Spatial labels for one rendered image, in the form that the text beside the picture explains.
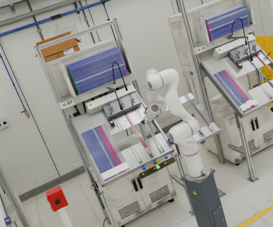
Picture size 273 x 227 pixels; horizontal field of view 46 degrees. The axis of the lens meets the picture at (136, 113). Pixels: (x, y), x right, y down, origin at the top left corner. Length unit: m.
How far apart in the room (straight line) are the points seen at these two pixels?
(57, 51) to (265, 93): 2.06
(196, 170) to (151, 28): 2.82
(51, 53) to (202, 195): 1.87
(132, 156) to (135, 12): 2.45
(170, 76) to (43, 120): 2.59
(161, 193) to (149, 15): 2.56
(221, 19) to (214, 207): 1.88
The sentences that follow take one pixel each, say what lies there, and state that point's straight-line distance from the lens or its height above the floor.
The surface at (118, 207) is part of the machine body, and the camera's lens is 3.20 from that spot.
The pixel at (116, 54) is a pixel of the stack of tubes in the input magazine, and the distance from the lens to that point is 2.97.
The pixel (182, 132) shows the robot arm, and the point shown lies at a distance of 2.20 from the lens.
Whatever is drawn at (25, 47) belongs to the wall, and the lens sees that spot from 4.34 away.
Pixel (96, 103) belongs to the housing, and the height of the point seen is 1.25.
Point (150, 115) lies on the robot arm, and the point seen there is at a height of 1.12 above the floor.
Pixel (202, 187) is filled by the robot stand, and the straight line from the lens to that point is 2.37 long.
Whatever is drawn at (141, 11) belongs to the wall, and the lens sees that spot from 4.70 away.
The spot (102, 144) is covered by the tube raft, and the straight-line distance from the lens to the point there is 2.83.
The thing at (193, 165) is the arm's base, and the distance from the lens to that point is 2.34.
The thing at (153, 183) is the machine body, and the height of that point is 0.32.
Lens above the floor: 1.97
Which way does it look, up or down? 18 degrees down
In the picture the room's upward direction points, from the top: 19 degrees counter-clockwise
